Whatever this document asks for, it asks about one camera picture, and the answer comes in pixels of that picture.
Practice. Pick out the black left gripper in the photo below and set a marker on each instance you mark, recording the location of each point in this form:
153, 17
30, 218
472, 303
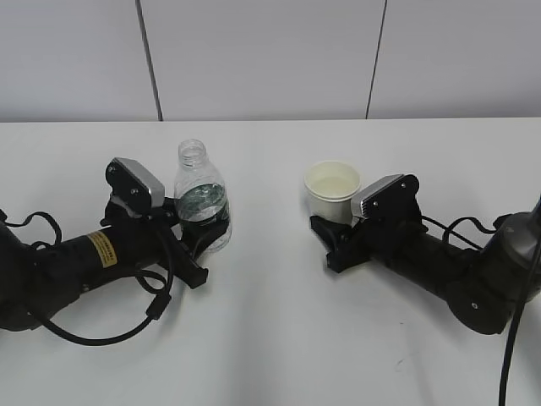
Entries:
149, 240

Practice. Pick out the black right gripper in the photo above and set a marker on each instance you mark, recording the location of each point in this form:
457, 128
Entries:
349, 246

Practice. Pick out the clear green-label water bottle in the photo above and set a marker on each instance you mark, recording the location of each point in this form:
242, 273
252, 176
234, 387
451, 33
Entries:
199, 190

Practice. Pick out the white paper cup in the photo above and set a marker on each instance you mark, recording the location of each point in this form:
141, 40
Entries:
329, 187

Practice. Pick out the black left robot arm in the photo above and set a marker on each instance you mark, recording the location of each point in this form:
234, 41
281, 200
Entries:
40, 279

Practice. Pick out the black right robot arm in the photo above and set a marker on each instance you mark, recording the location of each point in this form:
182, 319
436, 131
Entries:
481, 287

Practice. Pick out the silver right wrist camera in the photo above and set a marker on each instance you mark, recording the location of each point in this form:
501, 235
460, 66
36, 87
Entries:
386, 196

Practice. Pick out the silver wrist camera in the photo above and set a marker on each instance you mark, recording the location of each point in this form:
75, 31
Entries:
134, 188
386, 196

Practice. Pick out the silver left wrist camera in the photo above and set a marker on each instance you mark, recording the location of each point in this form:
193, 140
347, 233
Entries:
134, 188

